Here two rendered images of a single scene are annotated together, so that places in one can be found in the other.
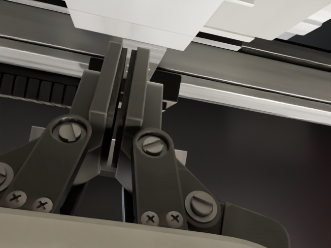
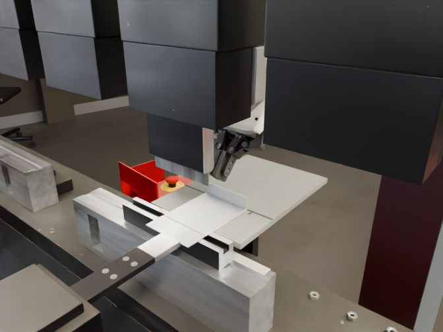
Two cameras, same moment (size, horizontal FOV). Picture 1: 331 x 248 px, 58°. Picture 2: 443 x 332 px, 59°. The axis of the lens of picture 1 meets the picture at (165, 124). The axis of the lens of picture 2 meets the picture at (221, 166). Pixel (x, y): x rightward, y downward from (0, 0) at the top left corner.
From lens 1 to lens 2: 67 cm
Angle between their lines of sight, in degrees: 139
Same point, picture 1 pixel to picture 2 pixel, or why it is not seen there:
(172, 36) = (194, 234)
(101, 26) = (162, 225)
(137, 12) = (193, 219)
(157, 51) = (173, 242)
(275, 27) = (244, 235)
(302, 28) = (250, 288)
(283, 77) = not seen: outside the picture
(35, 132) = (157, 164)
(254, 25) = (236, 233)
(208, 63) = not seen: outside the picture
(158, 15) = (200, 222)
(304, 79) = not seen: outside the picture
